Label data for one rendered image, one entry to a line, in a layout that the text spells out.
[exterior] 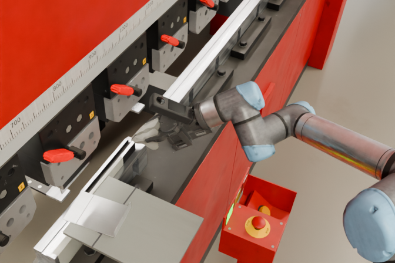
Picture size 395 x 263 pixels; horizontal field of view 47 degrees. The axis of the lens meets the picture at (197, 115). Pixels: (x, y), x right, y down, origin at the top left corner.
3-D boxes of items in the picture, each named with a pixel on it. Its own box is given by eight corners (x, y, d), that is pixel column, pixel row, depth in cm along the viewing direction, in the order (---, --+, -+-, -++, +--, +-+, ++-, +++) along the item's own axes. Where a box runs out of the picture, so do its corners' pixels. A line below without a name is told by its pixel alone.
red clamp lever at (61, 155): (56, 155, 76) (87, 151, 85) (36, 146, 77) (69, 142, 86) (53, 165, 76) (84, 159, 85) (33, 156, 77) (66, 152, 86)
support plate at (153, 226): (166, 286, 95) (166, 284, 94) (63, 234, 102) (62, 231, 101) (203, 220, 106) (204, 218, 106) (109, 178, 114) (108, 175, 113)
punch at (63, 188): (65, 196, 99) (58, 168, 92) (57, 192, 99) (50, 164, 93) (93, 164, 105) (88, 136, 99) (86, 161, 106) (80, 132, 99)
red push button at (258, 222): (261, 236, 129) (263, 229, 126) (248, 231, 130) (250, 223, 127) (265, 225, 131) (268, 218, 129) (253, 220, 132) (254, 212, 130)
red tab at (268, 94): (261, 115, 197) (263, 103, 192) (257, 114, 197) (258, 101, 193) (273, 95, 207) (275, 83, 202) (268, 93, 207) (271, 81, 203)
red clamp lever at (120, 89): (122, 87, 89) (143, 89, 98) (104, 80, 90) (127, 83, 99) (119, 95, 89) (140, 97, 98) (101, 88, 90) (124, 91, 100)
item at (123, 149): (91, 204, 111) (90, 196, 109) (81, 199, 111) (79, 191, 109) (135, 149, 124) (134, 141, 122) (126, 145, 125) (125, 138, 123)
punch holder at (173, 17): (159, 77, 114) (158, 20, 103) (130, 66, 117) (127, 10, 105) (187, 46, 124) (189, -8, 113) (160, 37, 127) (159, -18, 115)
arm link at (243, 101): (265, 112, 110) (251, 79, 110) (223, 128, 113) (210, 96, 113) (268, 108, 117) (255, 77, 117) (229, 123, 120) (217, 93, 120)
